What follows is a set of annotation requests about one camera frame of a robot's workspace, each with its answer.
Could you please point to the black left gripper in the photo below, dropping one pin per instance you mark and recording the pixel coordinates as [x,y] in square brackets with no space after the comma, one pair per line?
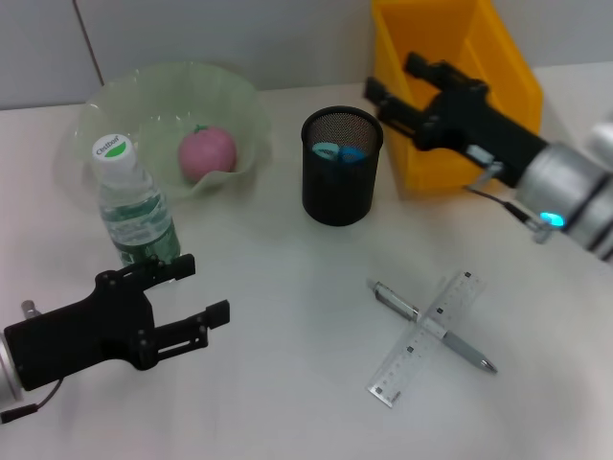
[72,340]

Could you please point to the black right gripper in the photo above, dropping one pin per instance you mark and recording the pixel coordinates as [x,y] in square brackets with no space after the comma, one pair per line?
[479,124]

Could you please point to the blue capped scissors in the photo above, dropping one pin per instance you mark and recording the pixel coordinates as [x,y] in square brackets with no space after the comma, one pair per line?
[349,154]

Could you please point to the clear green-label water bottle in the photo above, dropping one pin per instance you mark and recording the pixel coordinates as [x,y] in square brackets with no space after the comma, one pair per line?
[134,211]

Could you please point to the pink peach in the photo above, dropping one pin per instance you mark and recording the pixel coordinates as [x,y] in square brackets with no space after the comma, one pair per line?
[208,153]

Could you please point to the grey clear ballpoint pen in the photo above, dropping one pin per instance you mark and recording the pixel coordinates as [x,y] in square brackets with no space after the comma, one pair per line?
[395,299]

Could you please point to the clear plastic ruler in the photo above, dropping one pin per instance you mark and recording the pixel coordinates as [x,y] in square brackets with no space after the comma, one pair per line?
[412,354]

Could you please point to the black mesh pen holder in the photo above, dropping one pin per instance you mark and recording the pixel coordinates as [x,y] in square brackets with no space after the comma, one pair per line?
[335,191]

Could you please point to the translucent green fruit plate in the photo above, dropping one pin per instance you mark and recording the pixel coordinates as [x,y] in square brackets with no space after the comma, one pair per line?
[215,96]

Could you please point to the yellow plastic bin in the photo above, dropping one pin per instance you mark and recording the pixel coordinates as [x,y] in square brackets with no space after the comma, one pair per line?
[397,38]

